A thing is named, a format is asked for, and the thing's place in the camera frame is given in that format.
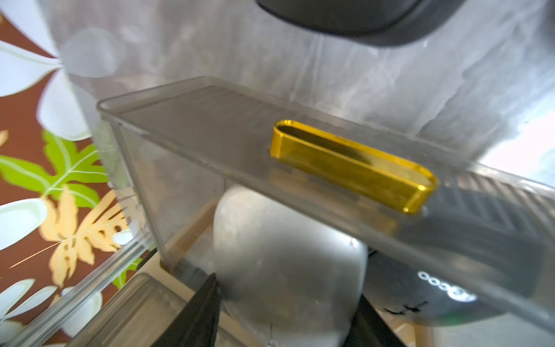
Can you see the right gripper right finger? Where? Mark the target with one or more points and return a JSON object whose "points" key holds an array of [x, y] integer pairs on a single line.
{"points": [[368, 329]]}

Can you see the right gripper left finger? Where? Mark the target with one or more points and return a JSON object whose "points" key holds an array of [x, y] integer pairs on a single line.
{"points": [[197, 323]]}

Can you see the beige drawer organizer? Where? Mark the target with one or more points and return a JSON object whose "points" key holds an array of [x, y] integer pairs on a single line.
{"points": [[145, 308]]}

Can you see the silver computer mouse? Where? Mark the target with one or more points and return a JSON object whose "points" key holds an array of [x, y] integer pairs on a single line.
{"points": [[288, 279]]}

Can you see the black computer mouse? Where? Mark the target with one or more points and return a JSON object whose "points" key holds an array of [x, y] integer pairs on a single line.
{"points": [[381, 23]]}

